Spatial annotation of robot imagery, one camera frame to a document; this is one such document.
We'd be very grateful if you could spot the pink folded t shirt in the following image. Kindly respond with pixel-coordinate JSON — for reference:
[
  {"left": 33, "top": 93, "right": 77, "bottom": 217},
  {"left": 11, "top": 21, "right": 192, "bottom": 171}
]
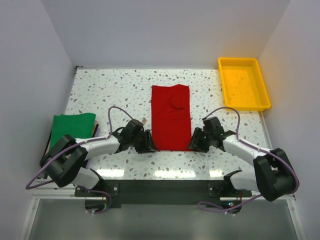
[{"left": 43, "top": 120, "right": 99, "bottom": 156}]

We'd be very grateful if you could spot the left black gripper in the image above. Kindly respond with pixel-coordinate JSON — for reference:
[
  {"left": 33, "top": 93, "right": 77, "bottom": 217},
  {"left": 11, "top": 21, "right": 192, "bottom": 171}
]
[{"left": 129, "top": 129, "right": 157, "bottom": 154}]

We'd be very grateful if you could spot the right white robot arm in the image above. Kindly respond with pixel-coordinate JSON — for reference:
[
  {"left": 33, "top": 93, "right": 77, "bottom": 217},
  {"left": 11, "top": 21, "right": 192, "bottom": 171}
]
[{"left": 187, "top": 117, "right": 299, "bottom": 202}]

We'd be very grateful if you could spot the yellow plastic bin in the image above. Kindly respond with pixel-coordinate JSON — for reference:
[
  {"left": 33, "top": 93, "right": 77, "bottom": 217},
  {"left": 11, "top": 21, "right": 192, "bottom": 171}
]
[{"left": 218, "top": 57, "right": 272, "bottom": 112}]

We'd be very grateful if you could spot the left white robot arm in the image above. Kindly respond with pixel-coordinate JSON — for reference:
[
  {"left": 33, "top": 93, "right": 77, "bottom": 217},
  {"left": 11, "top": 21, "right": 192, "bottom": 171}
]
[{"left": 40, "top": 119, "right": 158, "bottom": 196}]

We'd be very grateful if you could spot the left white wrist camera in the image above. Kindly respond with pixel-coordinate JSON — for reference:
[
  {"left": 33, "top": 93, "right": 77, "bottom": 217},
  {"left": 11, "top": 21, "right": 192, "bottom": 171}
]
[{"left": 141, "top": 118, "right": 148, "bottom": 125}]

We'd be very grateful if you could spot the red t shirt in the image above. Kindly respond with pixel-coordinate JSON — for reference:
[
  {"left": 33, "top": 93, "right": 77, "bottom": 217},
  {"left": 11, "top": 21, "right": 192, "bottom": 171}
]
[{"left": 151, "top": 84, "right": 192, "bottom": 151}]

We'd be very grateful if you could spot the aluminium frame rail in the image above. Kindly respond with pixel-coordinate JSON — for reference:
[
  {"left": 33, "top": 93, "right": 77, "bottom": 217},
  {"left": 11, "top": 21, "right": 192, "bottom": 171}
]
[{"left": 18, "top": 174, "right": 308, "bottom": 240}]

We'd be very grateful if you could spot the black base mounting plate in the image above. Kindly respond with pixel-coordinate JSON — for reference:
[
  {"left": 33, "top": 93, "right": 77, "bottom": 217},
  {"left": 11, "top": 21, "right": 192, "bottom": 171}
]
[{"left": 74, "top": 178, "right": 252, "bottom": 210}]

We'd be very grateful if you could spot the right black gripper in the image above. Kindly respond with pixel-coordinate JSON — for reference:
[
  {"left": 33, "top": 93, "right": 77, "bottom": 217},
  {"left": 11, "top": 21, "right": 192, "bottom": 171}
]
[{"left": 186, "top": 127, "right": 213, "bottom": 153}]

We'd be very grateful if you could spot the green folded t shirt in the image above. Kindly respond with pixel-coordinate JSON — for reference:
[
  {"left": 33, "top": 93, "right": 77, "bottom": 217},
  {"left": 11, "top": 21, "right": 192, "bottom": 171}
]
[{"left": 49, "top": 113, "right": 96, "bottom": 149}]

